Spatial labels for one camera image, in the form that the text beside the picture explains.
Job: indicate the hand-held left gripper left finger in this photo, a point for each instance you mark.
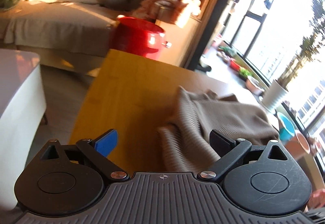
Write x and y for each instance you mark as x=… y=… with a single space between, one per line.
x=108 y=141

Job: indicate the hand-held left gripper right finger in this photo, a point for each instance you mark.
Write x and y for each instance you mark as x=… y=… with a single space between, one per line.
x=221 y=140

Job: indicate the striped knit sweater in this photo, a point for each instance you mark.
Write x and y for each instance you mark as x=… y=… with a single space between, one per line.
x=218 y=114

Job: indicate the pile of pink clothes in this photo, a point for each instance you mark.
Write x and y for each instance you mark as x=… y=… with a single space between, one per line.
x=165 y=3

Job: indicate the blue plant pot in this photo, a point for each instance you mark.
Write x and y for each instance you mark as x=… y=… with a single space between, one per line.
x=287 y=128

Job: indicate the white ribbed plant pot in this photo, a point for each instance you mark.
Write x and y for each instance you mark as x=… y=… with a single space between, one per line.
x=274 y=94

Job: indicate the small green potted plant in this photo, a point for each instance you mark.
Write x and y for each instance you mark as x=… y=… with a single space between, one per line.
x=244 y=73

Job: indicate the terracotta plant pot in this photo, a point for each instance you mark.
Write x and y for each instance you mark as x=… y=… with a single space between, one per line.
x=297 y=146

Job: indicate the red planter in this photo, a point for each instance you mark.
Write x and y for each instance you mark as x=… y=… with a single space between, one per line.
x=234 y=64

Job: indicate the white side table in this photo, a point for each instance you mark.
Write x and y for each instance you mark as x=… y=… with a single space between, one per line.
x=17 y=102

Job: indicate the beige cabinet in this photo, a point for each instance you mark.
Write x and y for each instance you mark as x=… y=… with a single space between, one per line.
x=175 y=43

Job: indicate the red plastic basin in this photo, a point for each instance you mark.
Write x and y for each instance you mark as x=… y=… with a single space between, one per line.
x=137 y=36

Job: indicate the bed with beige cover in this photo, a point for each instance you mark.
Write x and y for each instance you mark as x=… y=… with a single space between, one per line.
x=55 y=25

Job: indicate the brown curtain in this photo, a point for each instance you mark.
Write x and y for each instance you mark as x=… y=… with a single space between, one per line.
x=210 y=10

